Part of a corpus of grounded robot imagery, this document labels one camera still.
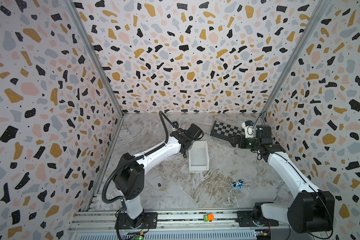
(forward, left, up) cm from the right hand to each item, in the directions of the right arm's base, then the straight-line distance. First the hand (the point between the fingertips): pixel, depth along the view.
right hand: (235, 135), depth 83 cm
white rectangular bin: (-3, +20, -19) cm, 27 cm away
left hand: (0, +27, -3) cm, 27 cm away
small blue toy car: (-20, -2, -19) cm, 28 cm away
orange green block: (-37, +15, -17) cm, 44 cm away
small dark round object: (-21, +42, -19) cm, 51 cm away
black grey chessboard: (+17, +1, -17) cm, 24 cm away
